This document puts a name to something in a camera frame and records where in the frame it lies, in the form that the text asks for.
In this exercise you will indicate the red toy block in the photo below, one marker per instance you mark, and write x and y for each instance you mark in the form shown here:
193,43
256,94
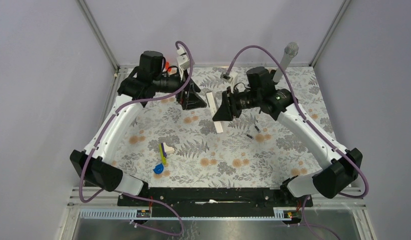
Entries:
167,66

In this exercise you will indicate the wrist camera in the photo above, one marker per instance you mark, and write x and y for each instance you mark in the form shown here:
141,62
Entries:
231,78
183,60

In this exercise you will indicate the floral tablecloth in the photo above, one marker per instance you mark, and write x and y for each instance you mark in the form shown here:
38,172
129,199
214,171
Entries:
204,158

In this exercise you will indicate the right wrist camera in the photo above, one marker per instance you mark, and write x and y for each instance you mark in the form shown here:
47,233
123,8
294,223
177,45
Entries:
231,78

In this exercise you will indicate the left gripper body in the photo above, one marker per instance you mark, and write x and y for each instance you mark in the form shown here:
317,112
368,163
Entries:
180,97

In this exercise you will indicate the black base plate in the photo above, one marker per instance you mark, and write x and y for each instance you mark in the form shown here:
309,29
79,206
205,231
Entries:
212,202

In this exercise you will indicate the grey microphone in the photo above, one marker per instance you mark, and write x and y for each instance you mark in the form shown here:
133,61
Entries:
290,51

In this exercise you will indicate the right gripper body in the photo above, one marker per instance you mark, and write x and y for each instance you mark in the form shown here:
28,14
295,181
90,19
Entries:
236,100

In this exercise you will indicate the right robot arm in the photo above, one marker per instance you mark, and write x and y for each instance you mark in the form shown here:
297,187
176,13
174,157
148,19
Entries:
339,165

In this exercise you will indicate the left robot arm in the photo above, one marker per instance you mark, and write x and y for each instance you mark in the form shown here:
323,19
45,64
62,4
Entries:
94,163

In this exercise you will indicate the white remote control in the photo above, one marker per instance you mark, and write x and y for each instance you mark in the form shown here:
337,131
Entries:
213,110

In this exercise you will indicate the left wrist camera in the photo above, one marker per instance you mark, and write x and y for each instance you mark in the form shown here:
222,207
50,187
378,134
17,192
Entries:
183,60

